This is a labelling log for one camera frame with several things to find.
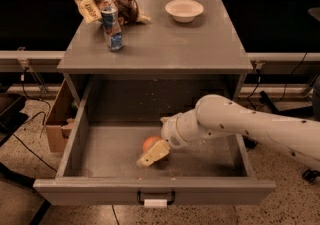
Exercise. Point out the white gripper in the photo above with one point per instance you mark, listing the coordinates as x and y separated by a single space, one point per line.
169 131

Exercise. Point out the orange fruit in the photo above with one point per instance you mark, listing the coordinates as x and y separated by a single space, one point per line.
149 142

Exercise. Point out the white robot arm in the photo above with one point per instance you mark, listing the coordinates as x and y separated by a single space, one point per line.
216 116

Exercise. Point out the grey open drawer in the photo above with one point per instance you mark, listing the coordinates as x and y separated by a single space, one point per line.
99 163

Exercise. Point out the grey cabinet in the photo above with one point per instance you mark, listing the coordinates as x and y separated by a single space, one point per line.
209 45

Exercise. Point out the cardboard box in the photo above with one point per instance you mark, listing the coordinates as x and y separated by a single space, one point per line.
60 120

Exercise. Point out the black stand leg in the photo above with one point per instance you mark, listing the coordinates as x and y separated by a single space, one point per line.
284 108

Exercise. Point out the blue silver drink can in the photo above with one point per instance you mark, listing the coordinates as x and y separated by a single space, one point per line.
112 29

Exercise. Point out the white bowl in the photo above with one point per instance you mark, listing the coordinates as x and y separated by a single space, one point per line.
184 11

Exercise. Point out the black caster wheel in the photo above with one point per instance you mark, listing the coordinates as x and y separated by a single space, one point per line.
310 175

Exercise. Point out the black object left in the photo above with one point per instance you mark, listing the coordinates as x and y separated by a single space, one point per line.
11 117

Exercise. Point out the brown chip bag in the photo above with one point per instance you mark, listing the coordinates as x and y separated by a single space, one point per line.
129 11

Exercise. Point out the black drawer handle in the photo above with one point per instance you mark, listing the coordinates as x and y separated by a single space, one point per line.
156 200

